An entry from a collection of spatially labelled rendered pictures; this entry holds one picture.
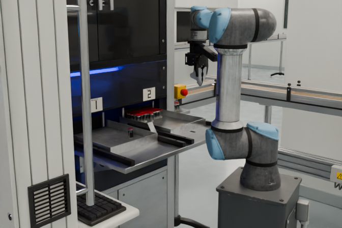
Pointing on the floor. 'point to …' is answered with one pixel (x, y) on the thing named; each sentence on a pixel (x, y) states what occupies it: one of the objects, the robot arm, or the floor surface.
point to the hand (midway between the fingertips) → (201, 83)
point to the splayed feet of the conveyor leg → (188, 222)
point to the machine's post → (167, 104)
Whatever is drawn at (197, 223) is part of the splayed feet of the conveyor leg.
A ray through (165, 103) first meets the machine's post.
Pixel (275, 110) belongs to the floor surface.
